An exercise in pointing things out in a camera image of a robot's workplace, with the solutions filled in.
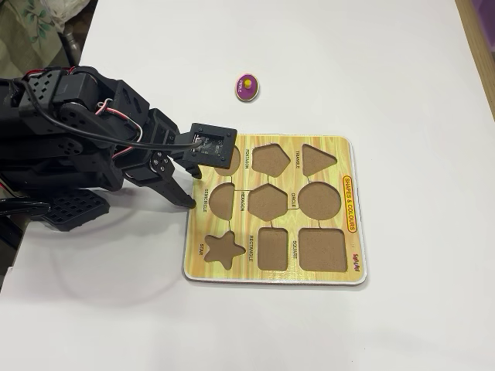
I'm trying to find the white plastic bag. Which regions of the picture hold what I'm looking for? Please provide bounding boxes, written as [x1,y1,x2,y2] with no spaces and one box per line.
[49,0,98,32]

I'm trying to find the glossy black tube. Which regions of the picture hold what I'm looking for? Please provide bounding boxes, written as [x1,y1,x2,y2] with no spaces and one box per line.
[0,198,51,218]

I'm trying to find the grey metal bottle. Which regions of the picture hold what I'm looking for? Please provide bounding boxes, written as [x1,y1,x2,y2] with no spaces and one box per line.
[61,30,83,65]

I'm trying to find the floral green cloth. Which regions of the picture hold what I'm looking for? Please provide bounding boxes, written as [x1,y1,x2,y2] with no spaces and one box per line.
[0,0,97,80]

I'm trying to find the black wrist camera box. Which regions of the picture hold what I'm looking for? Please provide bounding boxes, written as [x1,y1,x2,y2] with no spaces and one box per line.
[180,122,238,169]

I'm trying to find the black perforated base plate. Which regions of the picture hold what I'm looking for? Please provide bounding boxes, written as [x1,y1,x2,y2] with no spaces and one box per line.
[39,188,111,233]

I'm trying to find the purple plastic bin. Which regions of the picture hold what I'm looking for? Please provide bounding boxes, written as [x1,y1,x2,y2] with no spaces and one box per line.
[473,0,495,36]

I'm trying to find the red white servo wires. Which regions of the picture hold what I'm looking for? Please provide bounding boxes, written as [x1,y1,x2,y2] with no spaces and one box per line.
[95,98,145,143]

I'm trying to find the black camera cable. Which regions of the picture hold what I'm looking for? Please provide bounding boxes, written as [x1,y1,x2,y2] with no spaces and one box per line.
[21,73,204,150]

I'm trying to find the wooden shapes puzzle board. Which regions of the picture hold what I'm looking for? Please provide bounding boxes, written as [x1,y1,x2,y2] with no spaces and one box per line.
[181,133,368,288]

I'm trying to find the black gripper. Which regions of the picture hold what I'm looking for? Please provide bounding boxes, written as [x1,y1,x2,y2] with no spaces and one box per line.
[115,107,203,209]

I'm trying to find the purple oval piece yellow pin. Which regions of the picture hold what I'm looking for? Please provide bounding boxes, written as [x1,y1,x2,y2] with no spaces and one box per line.
[234,73,261,103]

